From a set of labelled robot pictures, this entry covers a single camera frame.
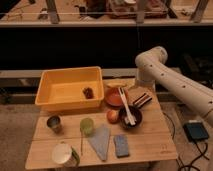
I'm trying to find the yellow banana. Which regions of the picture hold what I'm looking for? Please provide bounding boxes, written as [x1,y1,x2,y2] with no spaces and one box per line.
[106,82,127,88]

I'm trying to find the black foot pedal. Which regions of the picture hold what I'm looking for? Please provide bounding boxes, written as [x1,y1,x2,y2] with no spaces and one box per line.
[183,122,209,142]

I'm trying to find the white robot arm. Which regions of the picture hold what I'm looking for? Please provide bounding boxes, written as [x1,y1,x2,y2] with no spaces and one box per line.
[135,46,213,127]

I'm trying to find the orange fruit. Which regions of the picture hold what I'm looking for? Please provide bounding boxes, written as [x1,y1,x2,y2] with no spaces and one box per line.
[106,110,119,124]

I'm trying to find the small metal cup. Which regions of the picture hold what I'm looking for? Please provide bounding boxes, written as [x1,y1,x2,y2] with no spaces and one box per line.
[47,115,62,133]

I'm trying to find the black cable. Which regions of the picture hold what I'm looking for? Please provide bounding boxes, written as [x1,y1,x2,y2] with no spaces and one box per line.
[162,111,212,171]

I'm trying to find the grey triangular cloth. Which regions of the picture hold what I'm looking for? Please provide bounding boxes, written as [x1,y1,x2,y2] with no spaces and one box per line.
[88,124,110,161]

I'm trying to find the dark brown bowl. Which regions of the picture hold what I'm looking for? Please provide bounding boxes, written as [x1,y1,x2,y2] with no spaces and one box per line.
[118,106,143,129]

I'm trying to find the dark brown object in bin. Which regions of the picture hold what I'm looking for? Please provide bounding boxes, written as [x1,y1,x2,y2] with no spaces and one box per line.
[83,87,94,99]

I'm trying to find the red plate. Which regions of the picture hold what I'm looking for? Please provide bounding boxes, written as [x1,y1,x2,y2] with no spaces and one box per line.
[105,87,123,107]

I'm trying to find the green plastic cup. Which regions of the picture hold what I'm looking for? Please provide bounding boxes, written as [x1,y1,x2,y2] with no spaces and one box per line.
[80,118,94,136]

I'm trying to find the yellow plastic bin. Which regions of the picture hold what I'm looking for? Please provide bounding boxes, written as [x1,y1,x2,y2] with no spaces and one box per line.
[35,66,104,111]

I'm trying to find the blue sponge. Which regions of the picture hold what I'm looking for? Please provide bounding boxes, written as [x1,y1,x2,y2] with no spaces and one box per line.
[113,135,130,158]

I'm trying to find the black striped eraser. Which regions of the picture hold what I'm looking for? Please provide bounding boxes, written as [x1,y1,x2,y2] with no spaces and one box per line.
[133,93,152,109]

